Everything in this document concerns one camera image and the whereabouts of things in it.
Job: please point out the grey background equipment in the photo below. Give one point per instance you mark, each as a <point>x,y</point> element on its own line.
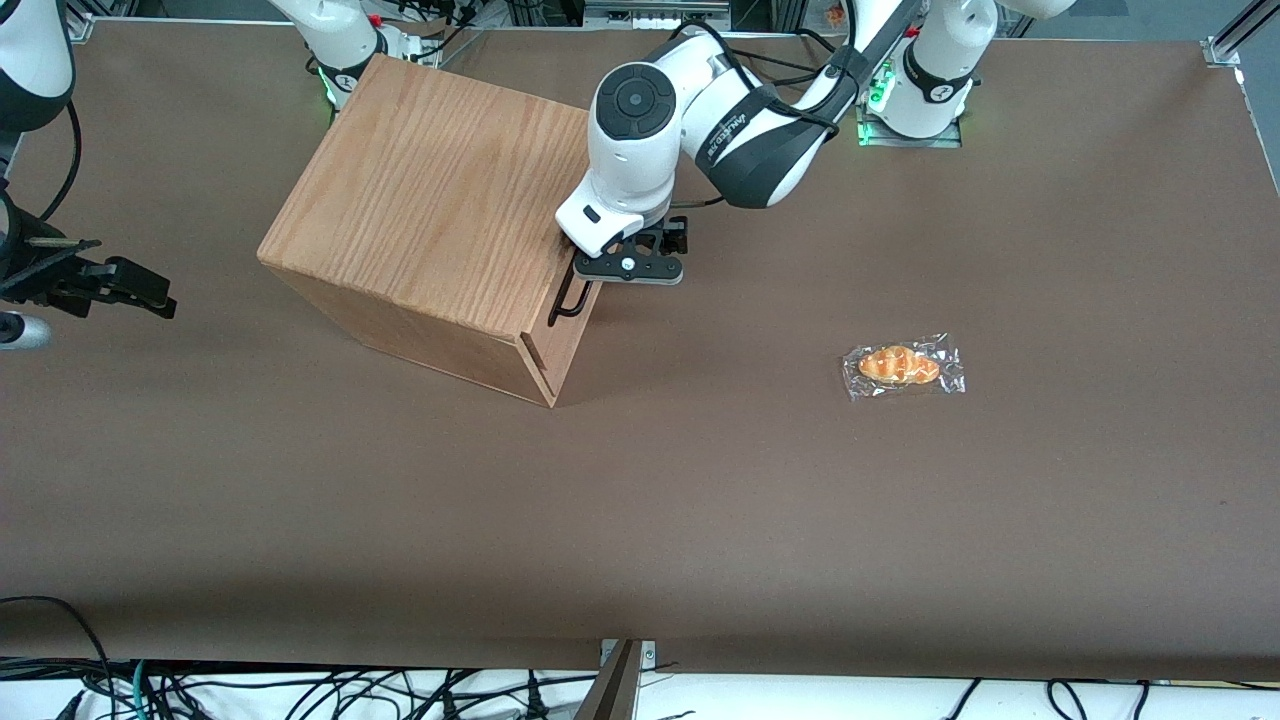
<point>655,12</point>

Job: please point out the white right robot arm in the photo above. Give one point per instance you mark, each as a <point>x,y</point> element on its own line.
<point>30,60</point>

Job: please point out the aluminium frame profile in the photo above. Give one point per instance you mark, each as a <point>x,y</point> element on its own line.
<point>1240,30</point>

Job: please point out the bread roll in clear wrapper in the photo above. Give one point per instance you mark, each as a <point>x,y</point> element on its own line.
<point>898,365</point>

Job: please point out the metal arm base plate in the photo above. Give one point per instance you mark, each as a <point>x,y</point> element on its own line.
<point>405,45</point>
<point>905,142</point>

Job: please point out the grey metal bracket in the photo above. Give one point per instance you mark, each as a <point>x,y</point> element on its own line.
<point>648,655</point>

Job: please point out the light oak wooden cabinet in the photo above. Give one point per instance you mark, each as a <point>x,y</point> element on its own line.
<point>430,190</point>

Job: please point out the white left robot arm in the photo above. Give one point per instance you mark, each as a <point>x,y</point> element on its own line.
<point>640,150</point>

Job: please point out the brown table mat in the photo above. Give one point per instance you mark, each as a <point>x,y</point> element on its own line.
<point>800,520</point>

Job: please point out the small aluminium corner bracket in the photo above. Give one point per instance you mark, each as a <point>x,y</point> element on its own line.
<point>80,27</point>

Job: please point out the light wooden drawer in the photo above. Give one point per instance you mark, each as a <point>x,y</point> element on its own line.
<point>568,298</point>

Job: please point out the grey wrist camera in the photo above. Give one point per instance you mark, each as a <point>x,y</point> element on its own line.
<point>630,269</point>
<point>22,331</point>

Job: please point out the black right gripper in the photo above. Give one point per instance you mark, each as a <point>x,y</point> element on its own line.
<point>40,277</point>

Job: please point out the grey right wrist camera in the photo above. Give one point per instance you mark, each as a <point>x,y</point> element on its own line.
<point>22,331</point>

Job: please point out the orange background object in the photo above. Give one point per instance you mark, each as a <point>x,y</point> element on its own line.
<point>838,12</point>

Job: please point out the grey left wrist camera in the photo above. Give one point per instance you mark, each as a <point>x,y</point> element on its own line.
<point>630,269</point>

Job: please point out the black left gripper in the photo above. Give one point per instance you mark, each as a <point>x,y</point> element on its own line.
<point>668,237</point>

